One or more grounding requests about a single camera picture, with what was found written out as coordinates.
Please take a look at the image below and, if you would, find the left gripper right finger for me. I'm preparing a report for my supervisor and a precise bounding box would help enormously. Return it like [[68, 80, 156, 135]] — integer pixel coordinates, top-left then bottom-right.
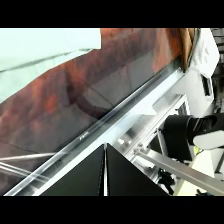
[[105, 142, 170, 197]]

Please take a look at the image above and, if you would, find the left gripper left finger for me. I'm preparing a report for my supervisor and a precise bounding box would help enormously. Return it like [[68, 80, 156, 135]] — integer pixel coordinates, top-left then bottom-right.
[[41, 143, 106, 197]]

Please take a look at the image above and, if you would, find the white garment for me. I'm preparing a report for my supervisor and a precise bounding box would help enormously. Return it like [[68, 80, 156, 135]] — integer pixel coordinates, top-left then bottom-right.
[[194, 28, 222, 80]]

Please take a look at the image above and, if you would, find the silver frame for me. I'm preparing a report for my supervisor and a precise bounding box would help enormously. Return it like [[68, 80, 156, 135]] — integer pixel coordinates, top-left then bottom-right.
[[33, 70, 224, 197]]

